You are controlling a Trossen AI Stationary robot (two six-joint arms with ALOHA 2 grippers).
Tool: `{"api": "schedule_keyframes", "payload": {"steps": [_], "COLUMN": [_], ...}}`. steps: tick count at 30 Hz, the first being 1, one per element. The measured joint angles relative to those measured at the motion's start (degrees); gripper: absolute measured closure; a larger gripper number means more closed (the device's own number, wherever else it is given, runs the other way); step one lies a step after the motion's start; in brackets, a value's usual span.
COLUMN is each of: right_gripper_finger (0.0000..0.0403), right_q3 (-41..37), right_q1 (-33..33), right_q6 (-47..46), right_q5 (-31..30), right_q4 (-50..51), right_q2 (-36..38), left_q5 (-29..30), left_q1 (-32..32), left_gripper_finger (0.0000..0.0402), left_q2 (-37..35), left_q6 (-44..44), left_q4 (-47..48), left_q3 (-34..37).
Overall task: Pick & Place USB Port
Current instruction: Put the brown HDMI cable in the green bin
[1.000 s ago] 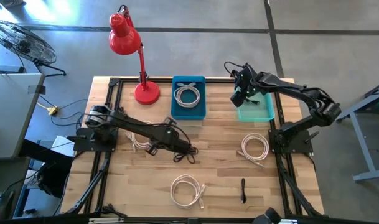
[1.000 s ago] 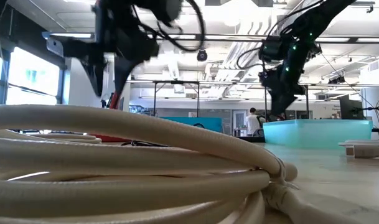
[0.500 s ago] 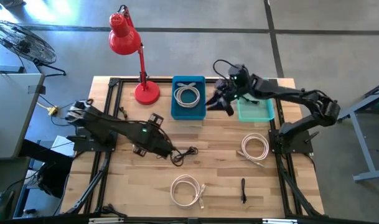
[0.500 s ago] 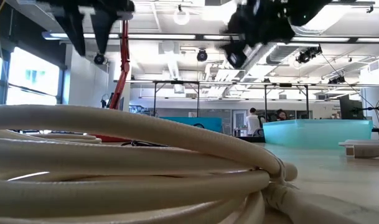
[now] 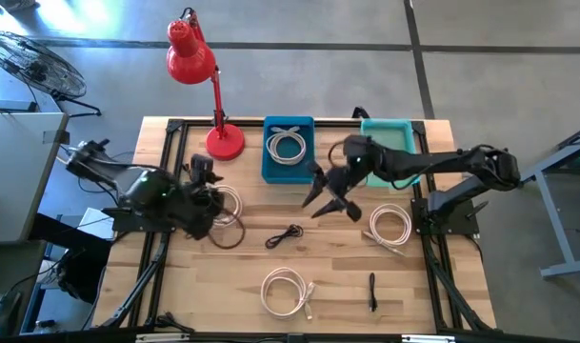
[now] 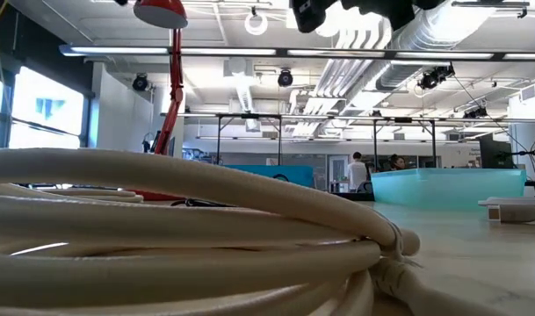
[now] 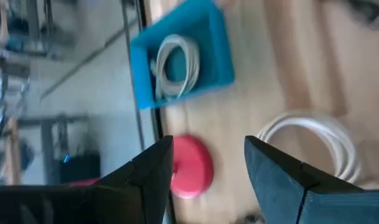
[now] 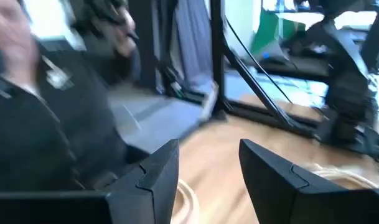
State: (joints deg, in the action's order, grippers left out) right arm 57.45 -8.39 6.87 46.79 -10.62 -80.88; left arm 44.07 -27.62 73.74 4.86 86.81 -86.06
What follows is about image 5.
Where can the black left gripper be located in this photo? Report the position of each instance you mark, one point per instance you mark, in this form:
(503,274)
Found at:
(192,207)

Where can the teal plastic bin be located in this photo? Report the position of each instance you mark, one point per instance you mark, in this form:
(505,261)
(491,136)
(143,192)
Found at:
(389,133)

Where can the black clamp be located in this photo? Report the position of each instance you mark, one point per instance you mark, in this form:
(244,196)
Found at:
(361,112)

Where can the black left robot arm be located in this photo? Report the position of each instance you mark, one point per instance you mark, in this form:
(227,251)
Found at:
(151,190)

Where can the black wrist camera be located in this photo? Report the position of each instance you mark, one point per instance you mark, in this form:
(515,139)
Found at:
(356,147)
(201,167)

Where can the black bag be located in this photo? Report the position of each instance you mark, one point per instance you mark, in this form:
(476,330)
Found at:
(82,281)

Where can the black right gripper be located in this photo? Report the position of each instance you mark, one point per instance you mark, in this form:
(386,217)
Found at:
(344,181)

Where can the silver metal bracket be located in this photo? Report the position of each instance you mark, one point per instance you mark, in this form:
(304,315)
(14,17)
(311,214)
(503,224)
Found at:
(427,338)
(163,338)

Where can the red desk lamp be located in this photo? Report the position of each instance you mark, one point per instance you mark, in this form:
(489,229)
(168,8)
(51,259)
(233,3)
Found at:
(189,57)

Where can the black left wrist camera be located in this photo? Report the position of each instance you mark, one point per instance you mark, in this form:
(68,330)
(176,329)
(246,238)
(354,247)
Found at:
(201,167)

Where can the grey metal stand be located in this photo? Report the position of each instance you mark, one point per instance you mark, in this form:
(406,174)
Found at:
(556,228)

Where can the grey desk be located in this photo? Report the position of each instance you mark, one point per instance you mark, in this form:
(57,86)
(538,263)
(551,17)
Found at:
(18,176)

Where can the black floor fan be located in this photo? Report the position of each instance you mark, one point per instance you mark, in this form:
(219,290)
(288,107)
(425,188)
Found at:
(32,62)

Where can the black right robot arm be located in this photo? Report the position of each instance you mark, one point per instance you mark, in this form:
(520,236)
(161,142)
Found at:
(437,162)

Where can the blue plastic bin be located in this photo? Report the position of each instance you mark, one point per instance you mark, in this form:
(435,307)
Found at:
(289,174)

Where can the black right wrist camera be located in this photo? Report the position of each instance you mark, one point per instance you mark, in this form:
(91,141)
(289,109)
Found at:
(356,147)

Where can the white paper sheet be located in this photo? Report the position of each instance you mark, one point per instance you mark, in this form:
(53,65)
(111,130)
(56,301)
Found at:
(92,224)

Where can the black computer mouse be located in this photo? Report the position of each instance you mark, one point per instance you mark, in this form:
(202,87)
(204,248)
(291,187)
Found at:
(4,312)

